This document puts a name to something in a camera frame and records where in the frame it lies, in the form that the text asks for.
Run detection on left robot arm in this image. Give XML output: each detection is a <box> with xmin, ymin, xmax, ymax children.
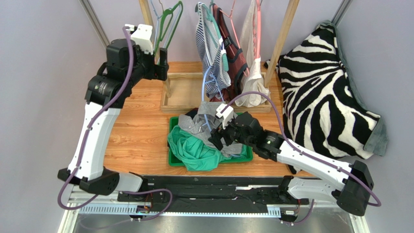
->
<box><xmin>57</xmin><ymin>39</ymin><xmax>169</xmax><ymax>196</ymax></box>

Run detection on green plastic tray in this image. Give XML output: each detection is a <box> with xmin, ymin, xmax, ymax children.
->
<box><xmin>167</xmin><ymin>116</ymin><xmax>254</xmax><ymax>166</ymax></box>

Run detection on blue striped tank top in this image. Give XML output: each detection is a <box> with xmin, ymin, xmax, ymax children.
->
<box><xmin>195</xmin><ymin>2</ymin><xmax>231</xmax><ymax>101</ymax></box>

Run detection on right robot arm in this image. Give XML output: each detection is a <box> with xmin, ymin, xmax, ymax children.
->
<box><xmin>209</xmin><ymin>110</ymin><xmax>374</xmax><ymax>216</ymax></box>

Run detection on green velvet hanger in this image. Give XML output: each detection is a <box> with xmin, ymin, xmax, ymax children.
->
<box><xmin>153</xmin><ymin>0</ymin><xmax>184</xmax><ymax>57</ymax></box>

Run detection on navy maroon tank top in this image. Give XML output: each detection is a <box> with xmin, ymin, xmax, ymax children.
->
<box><xmin>185</xmin><ymin>108</ymin><xmax>198</xmax><ymax>119</ymax></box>

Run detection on green tank top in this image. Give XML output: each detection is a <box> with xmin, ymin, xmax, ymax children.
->
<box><xmin>167</xmin><ymin>125</ymin><xmax>246</xmax><ymax>171</ymax></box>

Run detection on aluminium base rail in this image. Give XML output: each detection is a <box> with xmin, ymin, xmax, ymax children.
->
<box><xmin>59</xmin><ymin>176</ymin><xmax>369</xmax><ymax>233</ymax></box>

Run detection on white tank top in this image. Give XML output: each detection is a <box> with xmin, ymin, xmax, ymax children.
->
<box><xmin>239</xmin><ymin>0</ymin><xmax>270</xmax><ymax>96</ymax></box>

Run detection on grey tank top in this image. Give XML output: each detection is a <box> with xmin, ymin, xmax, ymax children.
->
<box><xmin>178</xmin><ymin>101</ymin><xmax>243</xmax><ymax>157</ymax></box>

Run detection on light blue plastic hanger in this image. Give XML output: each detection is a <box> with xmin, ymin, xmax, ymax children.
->
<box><xmin>201</xmin><ymin>65</ymin><xmax>242</xmax><ymax>158</ymax></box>

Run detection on thin pink wire hanger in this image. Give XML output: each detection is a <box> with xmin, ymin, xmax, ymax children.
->
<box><xmin>220</xmin><ymin>0</ymin><xmax>241</xmax><ymax>48</ymax></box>

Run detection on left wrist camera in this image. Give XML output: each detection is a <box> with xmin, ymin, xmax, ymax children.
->
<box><xmin>125</xmin><ymin>24</ymin><xmax>154</xmax><ymax>55</ymax></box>

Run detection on teal plastic hanger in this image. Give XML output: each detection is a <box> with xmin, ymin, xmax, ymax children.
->
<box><xmin>199</xmin><ymin>3</ymin><xmax>229</xmax><ymax>72</ymax></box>

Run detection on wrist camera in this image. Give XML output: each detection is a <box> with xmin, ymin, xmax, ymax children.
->
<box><xmin>125</xmin><ymin>24</ymin><xmax>154</xmax><ymax>55</ymax></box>
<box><xmin>215</xmin><ymin>103</ymin><xmax>234</xmax><ymax>129</ymax></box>

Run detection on wooden clothes rack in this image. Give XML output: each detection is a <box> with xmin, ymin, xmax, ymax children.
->
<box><xmin>138</xmin><ymin>0</ymin><xmax>301</xmax><ymax>114</ymax></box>

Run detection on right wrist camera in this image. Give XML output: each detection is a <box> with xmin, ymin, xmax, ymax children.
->
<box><xmin>215</xmin><ymin>103</ymin><xmax>234</xmax><ymax>129</ymax></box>

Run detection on maroon printed tank top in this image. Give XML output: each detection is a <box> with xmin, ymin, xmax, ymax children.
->
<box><xmin>212</xmin><ymin>3</ymin><xmax>248</xmax><ymax>101</ymax></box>

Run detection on zebra print blanket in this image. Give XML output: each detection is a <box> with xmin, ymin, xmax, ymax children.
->
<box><xmin>275</xmin><ymin>20</ymin><xmax>389</xmax><ymax>159</ymax></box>

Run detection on pink plastic hanger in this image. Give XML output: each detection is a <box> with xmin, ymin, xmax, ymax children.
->
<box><xmin>253</xmin><ymin>0</ymin><xmax>261</xmax><ymax>59</ymax></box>

